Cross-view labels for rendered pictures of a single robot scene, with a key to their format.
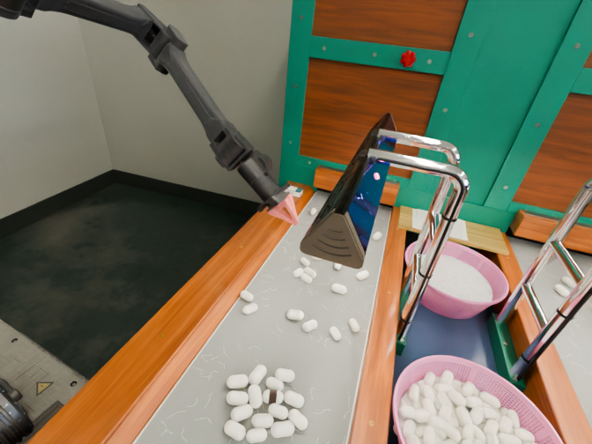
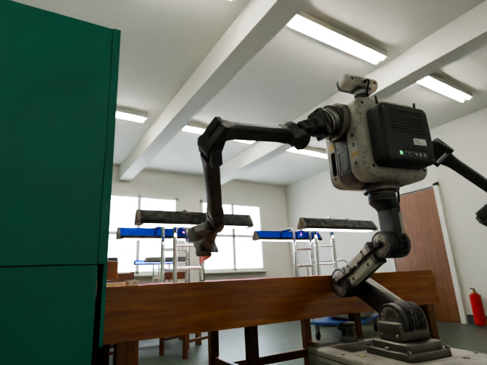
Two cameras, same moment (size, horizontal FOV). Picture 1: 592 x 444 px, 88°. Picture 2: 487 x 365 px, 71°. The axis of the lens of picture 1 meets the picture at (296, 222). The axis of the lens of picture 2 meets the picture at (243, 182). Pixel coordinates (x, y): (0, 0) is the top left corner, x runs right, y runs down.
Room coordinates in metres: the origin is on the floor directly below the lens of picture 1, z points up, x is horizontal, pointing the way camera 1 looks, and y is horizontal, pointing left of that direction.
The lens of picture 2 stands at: (1.66, 1.26, 0.77)
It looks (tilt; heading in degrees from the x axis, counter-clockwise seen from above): 16 degrees up; 225
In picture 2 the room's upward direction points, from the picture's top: 3 degrees counter-clockwise
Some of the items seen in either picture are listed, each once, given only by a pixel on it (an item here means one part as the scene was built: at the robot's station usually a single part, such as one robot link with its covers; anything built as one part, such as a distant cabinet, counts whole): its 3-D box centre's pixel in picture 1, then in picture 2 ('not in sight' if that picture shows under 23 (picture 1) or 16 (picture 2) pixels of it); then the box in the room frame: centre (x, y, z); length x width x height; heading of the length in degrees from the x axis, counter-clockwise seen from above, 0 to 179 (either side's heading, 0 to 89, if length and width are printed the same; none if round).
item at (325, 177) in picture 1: (355, 184); (104, 271); (1.04, -0.20, 0.83); 0.30 x 0.06 x 0.07; 74
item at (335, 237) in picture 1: (370, 159); (197, 219); (0.60, -0.13, 1.08); 0.62 x 0.08 x 0.07; 164
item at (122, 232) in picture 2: not in sight; (167, 233); (0.44, -0.67, 1.08); 0.62 x 0.08 x 0.07; 164
